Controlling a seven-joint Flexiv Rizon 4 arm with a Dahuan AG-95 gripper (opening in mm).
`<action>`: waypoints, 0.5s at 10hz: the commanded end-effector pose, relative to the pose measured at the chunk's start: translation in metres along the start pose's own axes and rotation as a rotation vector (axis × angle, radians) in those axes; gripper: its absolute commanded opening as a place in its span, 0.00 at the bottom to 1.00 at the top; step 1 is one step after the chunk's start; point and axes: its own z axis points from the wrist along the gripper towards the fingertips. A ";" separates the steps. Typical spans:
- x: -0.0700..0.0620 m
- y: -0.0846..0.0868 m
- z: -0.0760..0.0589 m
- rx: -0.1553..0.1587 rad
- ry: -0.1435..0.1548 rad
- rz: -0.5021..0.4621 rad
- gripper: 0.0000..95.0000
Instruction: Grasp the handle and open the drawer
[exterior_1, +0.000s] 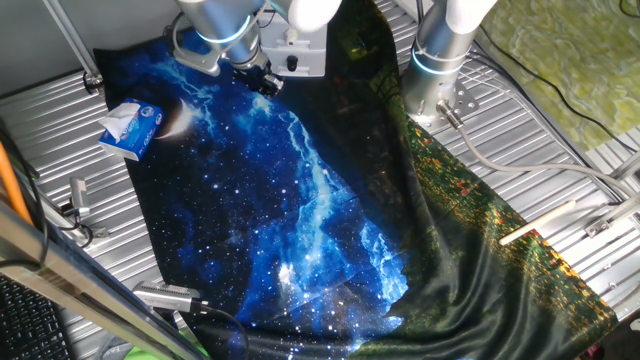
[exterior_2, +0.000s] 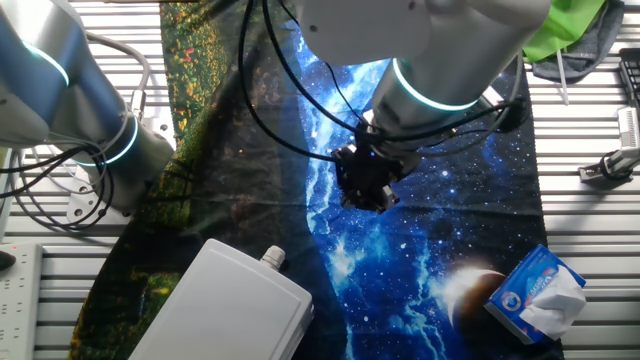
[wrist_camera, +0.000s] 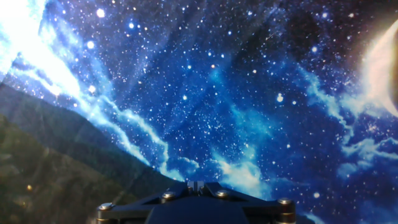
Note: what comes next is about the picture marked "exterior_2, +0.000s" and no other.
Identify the grey plastic electrical box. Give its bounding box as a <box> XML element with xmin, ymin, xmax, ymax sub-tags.
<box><xmin>128</xmin><ymin>238</ymin><xmax>315</xmax><ymax>360</ymax></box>

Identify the metal camera stand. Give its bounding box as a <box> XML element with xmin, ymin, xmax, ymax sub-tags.
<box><xmin>578</xmin><ymin>147</ymin><xmax>640</xmax><ymax>184</ymax></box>

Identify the silver depth camera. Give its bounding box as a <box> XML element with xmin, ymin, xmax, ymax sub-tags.
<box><xmin>617</xmin><ymin>105</ymin><xmax>640</xmax><ymax>151</ymax></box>

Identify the green cloth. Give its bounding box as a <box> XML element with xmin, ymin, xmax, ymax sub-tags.
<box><xmin>522</xmin><ymin>0</ymin><xmax>607</xmax><ymax>64</ymax></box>

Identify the black cable with plug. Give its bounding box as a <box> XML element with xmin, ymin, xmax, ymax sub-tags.
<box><xmin>260</xmin><ymin>0</ymin><xmax>530</xmax><ymax>144</ymax></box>

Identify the white power strip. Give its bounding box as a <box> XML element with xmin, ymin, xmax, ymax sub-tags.
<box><xmin>0</xmin><ymin>242</ymin><xmax>44</xmax><ymax>360</ymax></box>

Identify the grey cloth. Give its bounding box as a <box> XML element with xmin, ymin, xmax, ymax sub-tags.
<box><xmin>530</xmin><ymin>0</ymin><xmax>626</xmax><ymax>85</ymax></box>

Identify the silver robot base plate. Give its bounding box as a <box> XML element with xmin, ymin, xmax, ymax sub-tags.
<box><xmin>66</xmin><ymin>107</ymin><xmax>177</xmax><ymax>227</ymax></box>

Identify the galaxy and forest print cloth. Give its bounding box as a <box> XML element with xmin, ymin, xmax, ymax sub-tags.
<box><xmin>67</xmin><ymin>0</ymin><xmax>566</xmax><ymax>360</ymax></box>

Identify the blue tissue box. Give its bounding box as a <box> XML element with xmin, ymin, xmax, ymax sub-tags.
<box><xmin>483</xmin><ymin>243</ymin><xmax>587</xmax><ymax>346</ymax></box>

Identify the white tissue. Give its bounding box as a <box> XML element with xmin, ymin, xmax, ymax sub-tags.
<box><xmin>518</xmin><ymin>264</ymin><xmax>587</xmax><ymax>341</ymax></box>

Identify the white round knob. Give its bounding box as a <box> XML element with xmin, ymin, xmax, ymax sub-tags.
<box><xmin>259</xmin><ymin>244</ymin><xmax>287</xmax><ymax>271</ymax></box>

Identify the grey hose cable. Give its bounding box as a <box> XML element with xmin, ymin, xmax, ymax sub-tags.
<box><xmin>81</xmin><ymin>29</ymin><xmax>152</xmax><ymax>121</ymax></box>

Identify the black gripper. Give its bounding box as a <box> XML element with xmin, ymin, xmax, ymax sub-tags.
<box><xmin>332</xmin><ymin>143</ymin><xmax>421</xmax><ymax>215</ymax></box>

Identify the thin white stick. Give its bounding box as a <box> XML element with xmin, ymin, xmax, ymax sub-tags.
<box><xmin>554</xmin><ymin>47</ymin><xmax>571</xmax><ymax>107</ymax></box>

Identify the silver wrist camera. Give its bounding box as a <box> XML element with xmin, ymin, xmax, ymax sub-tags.
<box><xmin>479</xmin><ymin>84</ymin><xmax>505</xmax><ymax>110</ymax></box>

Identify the black keyboard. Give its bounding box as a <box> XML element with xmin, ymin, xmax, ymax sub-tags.
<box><xmin>618</xmin><ymin>47</ymin><xmax>640</xmax><ymax>109</ymax></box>

